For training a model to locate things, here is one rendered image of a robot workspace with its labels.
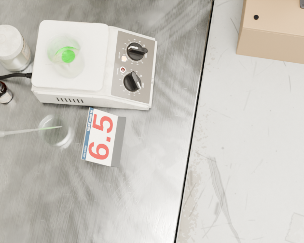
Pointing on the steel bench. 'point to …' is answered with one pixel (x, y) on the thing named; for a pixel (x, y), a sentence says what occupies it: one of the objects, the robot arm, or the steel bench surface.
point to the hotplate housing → (55, 98)
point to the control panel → (147, 62)
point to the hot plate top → (92, 57)
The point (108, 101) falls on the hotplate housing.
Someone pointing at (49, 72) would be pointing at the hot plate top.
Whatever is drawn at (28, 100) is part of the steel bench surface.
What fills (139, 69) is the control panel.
